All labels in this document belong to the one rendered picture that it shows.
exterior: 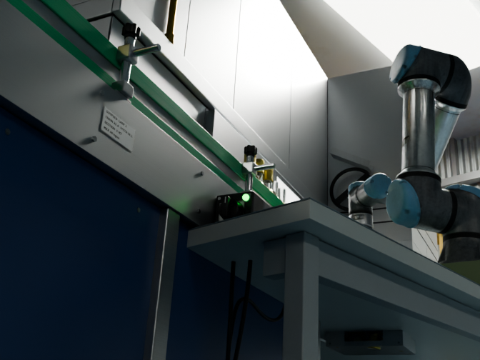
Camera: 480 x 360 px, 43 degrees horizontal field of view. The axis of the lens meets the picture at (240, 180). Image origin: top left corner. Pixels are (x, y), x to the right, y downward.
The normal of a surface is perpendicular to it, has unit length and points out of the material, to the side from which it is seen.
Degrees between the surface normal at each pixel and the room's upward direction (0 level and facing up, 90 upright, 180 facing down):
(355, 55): 180
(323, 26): 180
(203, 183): 90
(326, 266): 90
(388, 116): 90
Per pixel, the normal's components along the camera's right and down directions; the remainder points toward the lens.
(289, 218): -0.68, -0.32
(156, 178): 0.90, -0.13
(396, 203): -0.97, -0.08
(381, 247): 0.73, -0.23
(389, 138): -0.43, -0.38
